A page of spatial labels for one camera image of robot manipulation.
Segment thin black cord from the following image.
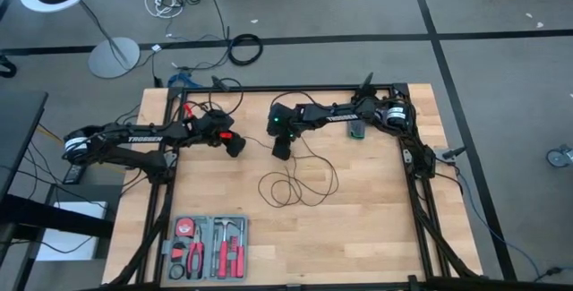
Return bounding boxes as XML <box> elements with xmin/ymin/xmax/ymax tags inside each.
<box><xmin>244</xmin><ymin>134</ymin><xmax>340</xmax><ymax>209</ymax></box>

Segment grey pouch with green trim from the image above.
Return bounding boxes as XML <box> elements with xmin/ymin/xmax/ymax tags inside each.
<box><xmin>346</xmin><ymin>119</ymin><xmax>367</xmax><ymax>141</ymax></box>

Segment grey plastic tool case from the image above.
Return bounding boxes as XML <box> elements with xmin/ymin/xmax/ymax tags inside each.
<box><xmin>161</xmin><ymin>213</ymin><xmax>251</xmax><ymax>283</ymax></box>

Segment red tape measure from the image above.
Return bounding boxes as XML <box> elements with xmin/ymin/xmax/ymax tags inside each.
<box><xmin>174</xmin><ymin>218</ymin><xmax>196</xmax><ymax>238</ymax></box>

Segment grey disc floor stand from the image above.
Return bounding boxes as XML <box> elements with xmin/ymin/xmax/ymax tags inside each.
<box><xmin>73</xmin><ymin>0</ymin><xmax>141</xmax><ymax>81</ymax></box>

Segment slim grey metal tool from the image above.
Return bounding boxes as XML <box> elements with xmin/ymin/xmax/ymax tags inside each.
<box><xmin>209</xmin><ymin>230</ymin><xmax>218</xmax><ymax>279</ymax></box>

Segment red black utility knife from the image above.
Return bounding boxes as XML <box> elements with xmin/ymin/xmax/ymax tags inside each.
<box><xmin>171</xmin><ymin>242</ymin><xmax>189</xmax><ymax>263</ymax></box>

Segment black power adapter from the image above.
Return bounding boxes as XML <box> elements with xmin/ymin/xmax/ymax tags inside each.
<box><xmin>61</xmin><ymin>161</ymin><xmax>90</xmax><ymax>186</ymax></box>

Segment black desk crossbar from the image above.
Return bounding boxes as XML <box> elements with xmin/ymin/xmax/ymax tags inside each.
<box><xmin>0</xmin><ymin>193</ymin><xmax>115</xmax><ymax>241</ymax></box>

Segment white box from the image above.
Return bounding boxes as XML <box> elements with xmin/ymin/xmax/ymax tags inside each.
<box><xmin>34</xmin><ymin>200</ymin><xmax>109</xmax><ymax>262</ymax></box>

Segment black desk top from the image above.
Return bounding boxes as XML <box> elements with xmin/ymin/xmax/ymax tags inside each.
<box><xmin>0</xmin><ymin>90</ymin><xmax>49</xmax><ymax>205</ymax></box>

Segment grey caster wheel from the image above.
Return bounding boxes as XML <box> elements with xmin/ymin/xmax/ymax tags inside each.
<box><xmin>544</xmin><ymin>144</ymin><xmax>573</xmax><ymax>169</ymax></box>

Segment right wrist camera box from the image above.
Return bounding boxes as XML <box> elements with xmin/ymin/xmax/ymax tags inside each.
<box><xmin>270</xmin><ymin>136</ymin><xmax>293</xmax><ymax>162</ymax></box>

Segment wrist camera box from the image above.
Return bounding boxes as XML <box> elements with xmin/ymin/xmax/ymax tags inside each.
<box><xmin>224</xmin><ymin>135</ymin><xmax>247</xmax><ymax>158</ymax></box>
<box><xmin>270</xmin><ymin>136</ymin><xmax>293</xmax><ymax>162</ymax></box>

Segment looped thin arm cable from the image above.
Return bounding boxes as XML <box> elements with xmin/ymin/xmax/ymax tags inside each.
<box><xmin>180</xmin><ymin>99</ymin><xmax>212</xmax><ymax>122</ymax></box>

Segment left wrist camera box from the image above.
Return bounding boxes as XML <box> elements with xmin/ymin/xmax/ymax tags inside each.
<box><xmin>224</xmin><ymin>135</ymin><xmax>247</xmax><ymax>158</ymax></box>

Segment dark aluminium table frame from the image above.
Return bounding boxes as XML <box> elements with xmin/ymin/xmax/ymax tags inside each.
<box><xmin>105</xmin><ymin>82</ymin><xmax>487</xmax><ymax>291</ymax></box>

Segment left camera black cable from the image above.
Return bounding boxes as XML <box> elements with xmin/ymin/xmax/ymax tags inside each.
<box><xmin>208</xmin><ymin>76</ymin><xmax>245</xmax><ymax>116</ymax></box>

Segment bundled blue cable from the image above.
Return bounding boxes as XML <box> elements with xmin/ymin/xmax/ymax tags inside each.
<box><xmin>167</xmin><ymin>71</ymin><xmax>194</xmax><ymax>89</ymax></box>

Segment coiled black floor cable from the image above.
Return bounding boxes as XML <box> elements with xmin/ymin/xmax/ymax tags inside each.
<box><xmin>227</xmin><ymin>32</ymin><xmax>265</xmax><ymax>67</ymax></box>

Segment tangled black floor cables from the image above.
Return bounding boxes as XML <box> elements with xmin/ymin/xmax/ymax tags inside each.
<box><xmin>151</xmin><ymin>0</ymin><xmax>232</xmax><ymax>75</ymax></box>

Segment tangled white cables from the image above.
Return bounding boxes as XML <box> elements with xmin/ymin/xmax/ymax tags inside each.
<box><xmin>143</xmin><ymin>0</ymin><xmax>185</xmax><ymax>20</ymax></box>

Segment red handled hammer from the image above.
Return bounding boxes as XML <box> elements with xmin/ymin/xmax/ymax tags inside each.
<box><xmin>212</xmin><ymin>217</ymin><xmax>235</xmax><ymax>280</ymax></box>

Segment red handled pliers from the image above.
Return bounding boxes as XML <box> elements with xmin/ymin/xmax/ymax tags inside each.
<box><xmin>186</xmin><ymin>226</ymin><xmax>206</xmax><ymax>280</ymax></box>

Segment red handled screwdriver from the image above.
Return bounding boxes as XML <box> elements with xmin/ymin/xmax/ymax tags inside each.
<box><xmin>235</xmin><ymin>218</ymin><xmax>246</xmax><ymax>279</ymax></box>

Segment yellow floor cable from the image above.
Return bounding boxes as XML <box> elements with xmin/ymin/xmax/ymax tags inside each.
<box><xmin>38</xmin><ymin>123</ymin><xmax>68</xmax><ymax>147</ymax></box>

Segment long blue floor cable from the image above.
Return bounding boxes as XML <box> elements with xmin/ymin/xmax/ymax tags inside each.
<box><xmin>456</xmin><ymin>169</ymin><xmax>563</xmax><ymax>283</ymax></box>

